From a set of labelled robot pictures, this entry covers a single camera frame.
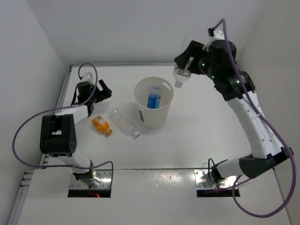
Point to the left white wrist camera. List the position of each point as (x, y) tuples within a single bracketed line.
[(87, 77)]

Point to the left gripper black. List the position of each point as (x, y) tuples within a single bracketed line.
[(106, 93)]

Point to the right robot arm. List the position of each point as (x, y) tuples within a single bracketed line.
[(266, 149)]

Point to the aluminium frame rail right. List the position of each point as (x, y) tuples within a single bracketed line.
[(236, 70)]

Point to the aluminium frame rail back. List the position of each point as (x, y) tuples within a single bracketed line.
[(132, 64)]

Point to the white round plastic bin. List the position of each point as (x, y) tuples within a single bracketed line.
[(153, 118)]

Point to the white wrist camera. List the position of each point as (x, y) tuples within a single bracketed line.
[(213, 36), (87, 77)]

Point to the metal base plate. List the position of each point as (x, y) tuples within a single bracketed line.
[(203, 182), (102, 180)]

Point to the clear bottle white cap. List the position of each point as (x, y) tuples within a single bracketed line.
[(182, 75)]

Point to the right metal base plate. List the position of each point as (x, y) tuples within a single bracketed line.
[(203, 182)]

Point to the blue label plastic bottle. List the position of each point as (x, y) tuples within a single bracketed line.
[(154, 97)]

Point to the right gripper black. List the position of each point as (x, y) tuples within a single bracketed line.
[(194, 49)]

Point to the aluminium frame rail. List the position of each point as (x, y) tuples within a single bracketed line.
[(236, 70), (132, 64), (27, 176)]

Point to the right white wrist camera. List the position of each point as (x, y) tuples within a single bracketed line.
[(213, 36)]

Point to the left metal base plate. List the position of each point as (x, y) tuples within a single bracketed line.
[(102, 180)]

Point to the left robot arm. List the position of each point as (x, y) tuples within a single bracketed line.
[(58, 136)]

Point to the aluminium frame rail left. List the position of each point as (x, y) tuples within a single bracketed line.
[(27, 176)]

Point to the orange juice bottle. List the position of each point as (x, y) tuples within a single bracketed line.
[(102, 125)]

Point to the clear bottle blue-white cap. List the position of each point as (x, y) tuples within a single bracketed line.
[(123, 123)]

